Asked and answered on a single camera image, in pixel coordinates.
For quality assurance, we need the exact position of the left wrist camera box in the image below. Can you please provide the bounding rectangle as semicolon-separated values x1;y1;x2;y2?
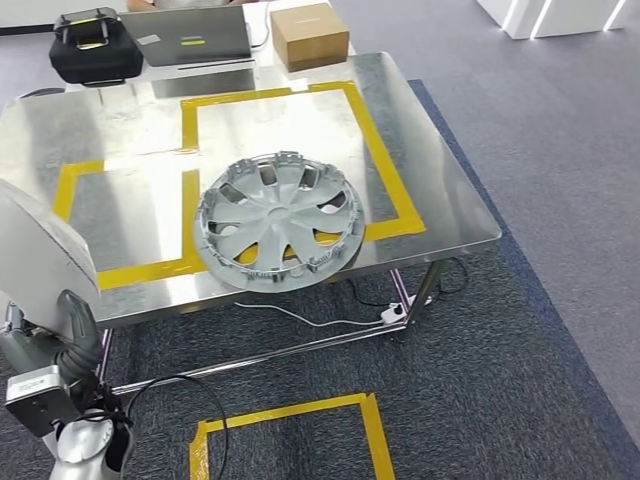
5;364;82;440

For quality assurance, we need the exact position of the white lit plinth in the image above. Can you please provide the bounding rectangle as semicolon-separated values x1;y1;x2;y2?
475;0;640;40

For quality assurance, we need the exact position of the white power strip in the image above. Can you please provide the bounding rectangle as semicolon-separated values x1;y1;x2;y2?
380;294;433;326

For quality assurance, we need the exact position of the white curved plastic part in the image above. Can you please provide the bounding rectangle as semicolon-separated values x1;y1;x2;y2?
0;178;101;339

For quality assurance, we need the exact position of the large yellow tape outline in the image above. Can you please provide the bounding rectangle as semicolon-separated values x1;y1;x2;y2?
180;80;427;266

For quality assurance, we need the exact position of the stainless steel workbench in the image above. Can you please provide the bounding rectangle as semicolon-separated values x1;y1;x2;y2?
0;51;503;399

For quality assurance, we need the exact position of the grey laptop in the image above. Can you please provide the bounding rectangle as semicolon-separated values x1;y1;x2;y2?
119;5;254;69

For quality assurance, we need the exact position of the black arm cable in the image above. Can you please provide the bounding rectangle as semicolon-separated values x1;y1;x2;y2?
75;376;230;480

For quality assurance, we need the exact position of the white desk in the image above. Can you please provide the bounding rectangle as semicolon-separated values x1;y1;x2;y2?
63;0;357;94

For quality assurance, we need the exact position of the black floor cable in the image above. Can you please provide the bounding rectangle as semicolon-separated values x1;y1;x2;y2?
346;256;470;311

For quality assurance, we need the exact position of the grey wheel hubcap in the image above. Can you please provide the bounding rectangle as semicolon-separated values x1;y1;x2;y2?
193;150;366;294

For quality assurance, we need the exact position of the black carry bag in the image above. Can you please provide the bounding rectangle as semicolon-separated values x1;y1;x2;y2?
48;6;144;87

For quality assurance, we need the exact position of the small yellow tape outline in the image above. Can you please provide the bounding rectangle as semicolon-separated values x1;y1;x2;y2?
52;150;207;291

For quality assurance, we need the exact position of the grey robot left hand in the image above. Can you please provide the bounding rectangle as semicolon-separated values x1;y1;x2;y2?
0;290;104;392

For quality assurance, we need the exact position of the brown cardboard box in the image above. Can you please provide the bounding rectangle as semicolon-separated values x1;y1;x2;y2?
269;3;350;73

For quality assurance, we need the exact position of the white power strip cable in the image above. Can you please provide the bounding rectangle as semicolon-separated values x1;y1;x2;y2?
233;301;386;330

